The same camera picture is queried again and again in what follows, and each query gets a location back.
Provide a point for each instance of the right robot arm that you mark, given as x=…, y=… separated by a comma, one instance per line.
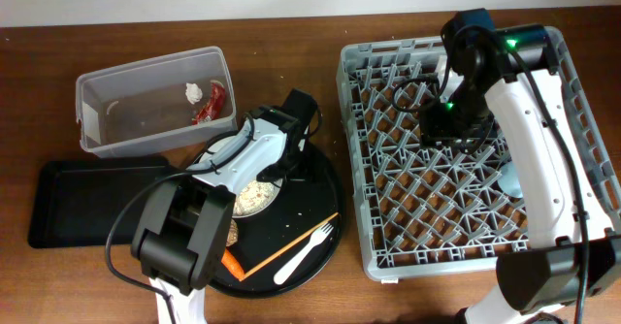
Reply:
x=513, y=76

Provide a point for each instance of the red snack wrapper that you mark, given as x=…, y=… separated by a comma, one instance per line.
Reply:
x=212, y=109

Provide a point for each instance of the rice and peanut shells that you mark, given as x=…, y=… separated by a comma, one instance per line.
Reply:
x=254, y=198

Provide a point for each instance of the black rectangular tray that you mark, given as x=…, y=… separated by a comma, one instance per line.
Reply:
x=77, y=202

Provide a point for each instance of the round black serving tray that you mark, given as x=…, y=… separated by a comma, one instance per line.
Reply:
x=304, y=201

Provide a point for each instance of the light blue cup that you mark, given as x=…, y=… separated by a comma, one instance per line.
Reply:
x=509, y=181

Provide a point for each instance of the brown walnut shell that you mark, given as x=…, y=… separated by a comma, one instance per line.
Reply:
x=233, y=234

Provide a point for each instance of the clear plastic waste bin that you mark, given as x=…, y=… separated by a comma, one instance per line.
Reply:
x=140, y=108

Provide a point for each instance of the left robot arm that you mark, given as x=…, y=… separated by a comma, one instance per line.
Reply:
x=180, y=237

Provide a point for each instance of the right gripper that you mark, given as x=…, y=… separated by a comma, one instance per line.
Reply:
x=431, y=130

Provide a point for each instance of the white tissue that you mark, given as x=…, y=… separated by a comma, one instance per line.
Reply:
x=193, y=93

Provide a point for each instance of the grey plate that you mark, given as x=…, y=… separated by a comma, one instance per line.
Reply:
x=215, y=148

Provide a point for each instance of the white plastic fork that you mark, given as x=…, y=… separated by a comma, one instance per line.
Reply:
x=317, y=237

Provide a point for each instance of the grey dishwasher rack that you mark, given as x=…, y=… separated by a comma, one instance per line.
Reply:
x=419, y=211

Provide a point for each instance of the orange carrot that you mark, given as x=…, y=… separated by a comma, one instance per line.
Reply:
x=232, y=265

